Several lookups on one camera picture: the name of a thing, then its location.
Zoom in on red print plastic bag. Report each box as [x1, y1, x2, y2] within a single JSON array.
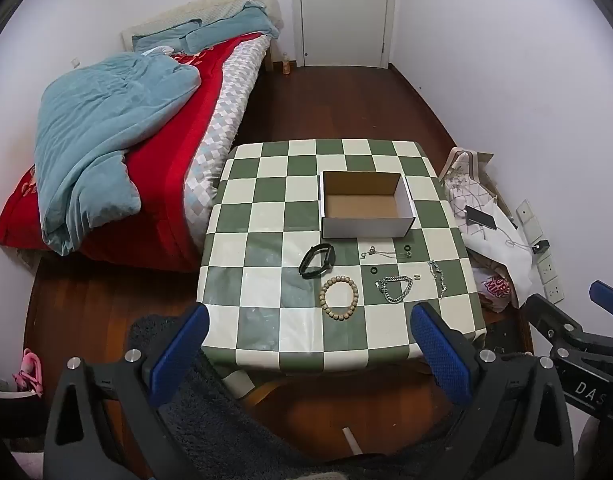
[[473, 267, 517, 313]]

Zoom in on large light blue duvet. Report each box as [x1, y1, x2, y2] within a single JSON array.
[[35, 50, 202, 256]]

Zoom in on patterned paper bag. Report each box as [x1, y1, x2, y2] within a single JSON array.
[[439, 147, 502, 221]]

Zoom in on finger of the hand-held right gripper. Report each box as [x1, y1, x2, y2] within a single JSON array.
[[521, 293, 613, 361], [589, 280, 613, 318]]

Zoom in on black wristband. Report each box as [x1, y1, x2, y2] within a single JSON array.
[[298, 242, 335, 278]]

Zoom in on green white checkered tablecloth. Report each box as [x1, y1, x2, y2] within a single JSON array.
[[195, 138, 488, 373]]

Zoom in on grey diamond pattern mattress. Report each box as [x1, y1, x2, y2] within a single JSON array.
[[184, 35, 272, 241]]

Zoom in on small white stick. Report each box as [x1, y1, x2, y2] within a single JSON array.
[[341, 427, 362, 456]]

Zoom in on thick silver chain bracelet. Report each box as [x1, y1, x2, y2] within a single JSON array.
[[376, 275, 416, 305]]

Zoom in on black smartphone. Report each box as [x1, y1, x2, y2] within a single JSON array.
[[465, 205, 498, 231]]

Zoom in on pink shoes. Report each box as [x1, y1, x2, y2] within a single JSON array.
[[14, 350, 43, 393]]

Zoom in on thin silver necklace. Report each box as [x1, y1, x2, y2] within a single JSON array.
[[360, 246, 412, 261]]

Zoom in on white cardboard box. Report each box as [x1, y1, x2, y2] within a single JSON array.
[[319, 170, 417, 239]]

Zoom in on folded light blue blanket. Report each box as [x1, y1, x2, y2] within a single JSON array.
[[241, 2, 282, 40]]

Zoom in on straight silver chain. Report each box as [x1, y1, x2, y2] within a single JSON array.
[[429, 259, 447, 300]]

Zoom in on white door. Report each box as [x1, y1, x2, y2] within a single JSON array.
[[291, 0, 399, 68]]

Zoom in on red blanket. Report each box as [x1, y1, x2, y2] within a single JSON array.
[[0, 32, 270, 273]]

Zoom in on wooden bead bracelet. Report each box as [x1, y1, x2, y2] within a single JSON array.
[[319, 275, 361, 319]]

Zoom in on light blue pillow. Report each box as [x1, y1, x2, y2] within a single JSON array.
[[184, 12, 267, 53], [131, 19, 203, 53]]

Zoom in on white charging cable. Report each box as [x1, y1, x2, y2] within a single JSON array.
[[466, 180, 537, 251]]

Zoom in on beige headboard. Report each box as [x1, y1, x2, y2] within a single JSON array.
[[120, 0, 280, 51]]

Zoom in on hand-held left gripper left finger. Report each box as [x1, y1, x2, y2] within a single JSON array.
[[44, 302, 210, 480]]

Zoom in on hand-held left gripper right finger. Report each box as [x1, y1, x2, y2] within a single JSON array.
[[410, 301, 574, 480]]

